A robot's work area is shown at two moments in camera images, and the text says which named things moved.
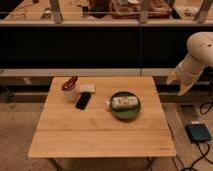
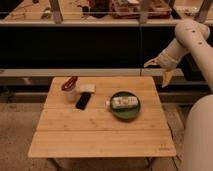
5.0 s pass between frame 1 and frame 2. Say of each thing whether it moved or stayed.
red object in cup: stayed
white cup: stayed
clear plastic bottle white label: stayed
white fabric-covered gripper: moved
